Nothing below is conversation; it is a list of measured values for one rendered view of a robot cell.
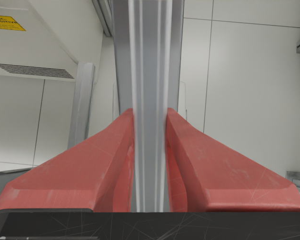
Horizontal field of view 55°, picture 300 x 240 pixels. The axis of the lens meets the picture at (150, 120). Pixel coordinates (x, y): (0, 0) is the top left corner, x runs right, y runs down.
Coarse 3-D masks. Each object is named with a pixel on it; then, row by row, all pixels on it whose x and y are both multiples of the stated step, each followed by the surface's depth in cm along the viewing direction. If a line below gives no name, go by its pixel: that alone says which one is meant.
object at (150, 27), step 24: (144, 0) 9; (168, 0) 9; (144, 24) 9; (168, 24) 9; (144, 48) 10; (168, 48) 10; (144, 72) 10; (168, 72) 10; (144, 96) 11; (144, 120) 12; (144, 144) 12; (144, 168) 13; (144, 192) 14
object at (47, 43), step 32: (0, 0) 46; (32, 0) 46; (64, 0) 61; (0, 32) 59; (32, 32) 58; (64, 32) 63; (96, 32) 92; (0, 64) 85; (32, 64) 82; (64, 64) 79; (96, 64) 96
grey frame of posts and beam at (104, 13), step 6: (96, 0) 82; (102, 0) 82; (108, 0) 87; (96, 6) 86; (102, 6) 85; (108, 6) 87; (102, 12) 91; (108, 12) 89; (102, 18) 93; (108, 18) 93; (102, 24) 98; (108, 24) 98; (108, 30) 103; (108, 36) 108; (24, 168) 49; (30, 168) 50; (0, 174) 40
